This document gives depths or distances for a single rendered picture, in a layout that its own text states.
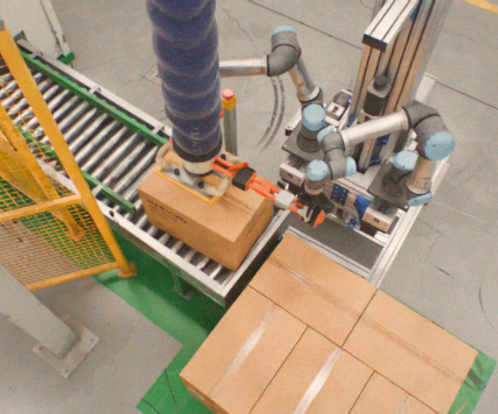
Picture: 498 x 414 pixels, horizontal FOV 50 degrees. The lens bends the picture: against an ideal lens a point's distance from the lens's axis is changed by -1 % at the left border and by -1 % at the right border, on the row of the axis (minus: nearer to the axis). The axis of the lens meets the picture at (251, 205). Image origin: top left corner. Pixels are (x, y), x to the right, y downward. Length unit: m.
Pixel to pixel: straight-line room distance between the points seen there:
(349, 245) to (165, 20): 2.13
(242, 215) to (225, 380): 0.84
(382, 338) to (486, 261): 1.25
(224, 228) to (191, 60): 1.03
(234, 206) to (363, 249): 1.10
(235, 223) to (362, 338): 0.91
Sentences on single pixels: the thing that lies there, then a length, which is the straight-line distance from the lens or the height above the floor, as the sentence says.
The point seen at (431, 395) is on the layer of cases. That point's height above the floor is 0.54.
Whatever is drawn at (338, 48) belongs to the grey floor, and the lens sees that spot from 4.80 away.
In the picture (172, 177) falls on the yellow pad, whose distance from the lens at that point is 2.59.
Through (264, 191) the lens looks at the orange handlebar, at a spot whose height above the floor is 1.27.
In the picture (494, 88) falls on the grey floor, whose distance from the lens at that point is 4.86.
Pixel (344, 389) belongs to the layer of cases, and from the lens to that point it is 2.86.
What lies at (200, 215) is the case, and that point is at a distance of 2.70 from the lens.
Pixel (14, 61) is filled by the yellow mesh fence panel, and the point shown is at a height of 1.96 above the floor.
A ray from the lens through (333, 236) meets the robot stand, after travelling 3.50.
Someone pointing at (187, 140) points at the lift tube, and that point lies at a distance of 2.29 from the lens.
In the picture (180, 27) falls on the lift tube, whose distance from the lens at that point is 1.81.
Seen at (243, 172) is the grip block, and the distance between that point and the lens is 2.43.
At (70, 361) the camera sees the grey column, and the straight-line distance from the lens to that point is 3.57.
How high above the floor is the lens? 3.32
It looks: 61 degrees down
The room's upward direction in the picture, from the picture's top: straight up
